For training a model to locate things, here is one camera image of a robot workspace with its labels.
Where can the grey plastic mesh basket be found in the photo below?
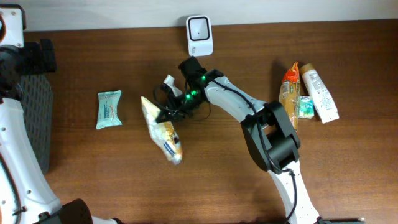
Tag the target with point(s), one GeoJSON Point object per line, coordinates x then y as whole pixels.
{"type": "Point", "coordinates": [37, 102]}

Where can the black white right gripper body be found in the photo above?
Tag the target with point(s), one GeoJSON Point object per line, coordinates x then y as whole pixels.
{"type": "Point", "coordinates": [184, 105]}

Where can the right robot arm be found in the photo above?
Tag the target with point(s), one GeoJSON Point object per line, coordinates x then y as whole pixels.
{"type": "Point", "coordinates": [272, 141]}

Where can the white tube with gold cap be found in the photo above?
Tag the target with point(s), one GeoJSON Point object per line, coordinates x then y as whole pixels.
{"type": "Point", "coordinates": [322, 99]}

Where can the small teal gum box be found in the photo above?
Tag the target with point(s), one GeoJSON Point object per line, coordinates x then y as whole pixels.
{"type": "Point", "coordinates": [306, 108]}

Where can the mint green wipes pack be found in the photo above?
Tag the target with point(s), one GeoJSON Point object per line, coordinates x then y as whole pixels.
{"type": "Point", "coordinates": [108, 109]}

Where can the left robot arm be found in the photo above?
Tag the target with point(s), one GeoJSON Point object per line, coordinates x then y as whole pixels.
{"type": "Point", "coordinates": [26, 196]}

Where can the orange spaghetti packet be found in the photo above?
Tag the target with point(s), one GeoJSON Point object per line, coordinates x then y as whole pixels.
{"type": "Point", "coordinates": [290, 93]}

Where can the beige snack bag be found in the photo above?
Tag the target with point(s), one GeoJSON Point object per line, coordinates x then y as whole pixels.
{"type": "Point", "coordinates": [163, 134]}

